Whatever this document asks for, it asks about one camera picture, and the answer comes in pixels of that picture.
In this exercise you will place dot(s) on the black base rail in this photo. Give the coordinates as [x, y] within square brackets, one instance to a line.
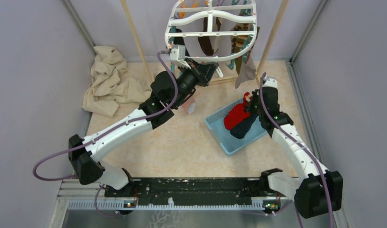
[197, 193]

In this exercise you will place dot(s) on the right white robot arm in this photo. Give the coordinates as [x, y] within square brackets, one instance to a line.
[316, 190]

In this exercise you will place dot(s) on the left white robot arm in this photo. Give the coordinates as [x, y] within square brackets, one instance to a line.
[168, 93]

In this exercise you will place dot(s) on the white round clip hanger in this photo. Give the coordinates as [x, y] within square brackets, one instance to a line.
[239, 13]

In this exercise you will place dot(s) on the dark navy sock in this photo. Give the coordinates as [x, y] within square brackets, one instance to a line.
[241, 129]

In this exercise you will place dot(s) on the white hanger clip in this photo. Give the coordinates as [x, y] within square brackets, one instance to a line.
[219, 73]

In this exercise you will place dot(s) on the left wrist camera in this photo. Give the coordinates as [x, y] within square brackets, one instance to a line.
[179, 56]

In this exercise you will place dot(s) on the black sock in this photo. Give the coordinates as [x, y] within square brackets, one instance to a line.
[180, 41]

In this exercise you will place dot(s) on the dark brown sock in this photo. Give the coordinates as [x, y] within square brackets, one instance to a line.
[204, 41]

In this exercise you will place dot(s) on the light blue plastic basket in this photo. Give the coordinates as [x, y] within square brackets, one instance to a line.
[227, 142]

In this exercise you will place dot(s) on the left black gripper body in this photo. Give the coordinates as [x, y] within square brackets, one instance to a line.
[188, 81]

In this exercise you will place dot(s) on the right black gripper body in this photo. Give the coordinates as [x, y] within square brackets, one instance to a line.
[259, 110]

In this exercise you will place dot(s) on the pink patterned sock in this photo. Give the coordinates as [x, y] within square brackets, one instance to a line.
[189, 106]

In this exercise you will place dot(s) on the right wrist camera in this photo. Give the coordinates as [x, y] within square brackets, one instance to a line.
[270, 82]

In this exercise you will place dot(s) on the beige crumpled cloth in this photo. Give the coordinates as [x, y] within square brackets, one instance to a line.
[112, 84]

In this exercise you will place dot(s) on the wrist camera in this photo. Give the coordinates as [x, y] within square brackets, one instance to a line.
[179, 56]
[270, 82]

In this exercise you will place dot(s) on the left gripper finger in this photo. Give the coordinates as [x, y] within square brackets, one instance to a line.
[206, 72]
[191, 64]

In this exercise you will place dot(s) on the red sock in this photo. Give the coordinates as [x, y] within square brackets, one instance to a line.
[236, 115]

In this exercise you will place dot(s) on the grey sock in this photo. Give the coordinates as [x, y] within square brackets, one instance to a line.
[246, 71]

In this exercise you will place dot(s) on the green striped sock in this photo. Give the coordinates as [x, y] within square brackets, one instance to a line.
[240, 42]

